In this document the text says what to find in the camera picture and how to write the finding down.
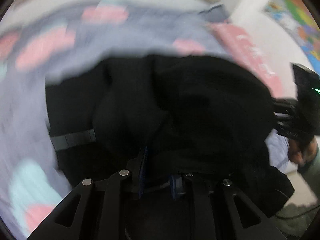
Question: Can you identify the black hooded jacket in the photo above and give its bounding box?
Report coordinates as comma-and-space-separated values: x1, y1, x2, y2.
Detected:
44, 54, 296, 240

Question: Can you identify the person's right hand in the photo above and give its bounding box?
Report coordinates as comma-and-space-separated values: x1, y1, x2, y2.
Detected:
288, 137, 318, 166

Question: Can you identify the pink pillow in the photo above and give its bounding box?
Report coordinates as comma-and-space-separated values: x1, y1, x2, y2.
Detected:
208, 23, 283, 98

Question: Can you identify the grey floral bed quilt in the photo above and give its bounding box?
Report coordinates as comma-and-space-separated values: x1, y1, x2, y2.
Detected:
1, 1, 275, 239

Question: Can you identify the colourful wall map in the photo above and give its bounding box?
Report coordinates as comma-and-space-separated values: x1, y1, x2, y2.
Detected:
264, 0, 319, 69

